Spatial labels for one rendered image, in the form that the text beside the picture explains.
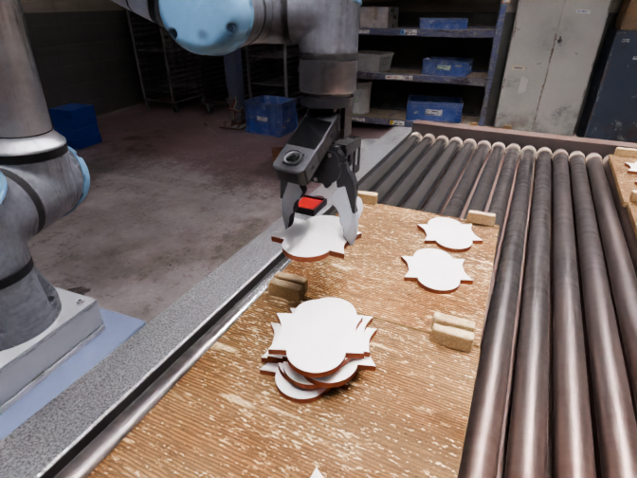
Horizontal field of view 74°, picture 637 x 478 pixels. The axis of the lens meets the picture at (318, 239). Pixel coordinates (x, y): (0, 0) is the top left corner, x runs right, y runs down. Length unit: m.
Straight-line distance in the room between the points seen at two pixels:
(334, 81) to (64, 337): 0.56
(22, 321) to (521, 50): 4.94
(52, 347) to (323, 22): 0.60
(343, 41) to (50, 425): 0.58
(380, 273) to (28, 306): 0.55
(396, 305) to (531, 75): 4.63
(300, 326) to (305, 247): 0.11
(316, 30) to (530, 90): 4.74
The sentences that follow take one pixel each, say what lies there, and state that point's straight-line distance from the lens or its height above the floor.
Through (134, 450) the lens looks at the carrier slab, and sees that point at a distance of 0.56.
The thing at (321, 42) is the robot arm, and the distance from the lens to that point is 0.55.
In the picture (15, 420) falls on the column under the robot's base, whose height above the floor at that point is 0.87.
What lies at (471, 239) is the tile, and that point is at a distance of 0.91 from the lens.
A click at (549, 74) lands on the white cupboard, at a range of 5.23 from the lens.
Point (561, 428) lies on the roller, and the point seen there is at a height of 0.91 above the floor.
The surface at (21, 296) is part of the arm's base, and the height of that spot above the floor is 1.00.
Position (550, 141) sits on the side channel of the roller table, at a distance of 1.71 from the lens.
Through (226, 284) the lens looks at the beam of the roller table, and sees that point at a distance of 0.80.
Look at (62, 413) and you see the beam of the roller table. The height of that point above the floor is 0.91.
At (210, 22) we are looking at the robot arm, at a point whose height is 1.35.
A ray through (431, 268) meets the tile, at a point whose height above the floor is 0.95.
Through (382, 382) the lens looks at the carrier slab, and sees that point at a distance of 0.58.
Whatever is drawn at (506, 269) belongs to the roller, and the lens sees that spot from 0.88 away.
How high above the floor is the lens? 1.37
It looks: 29 degrees down
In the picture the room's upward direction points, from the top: straight up
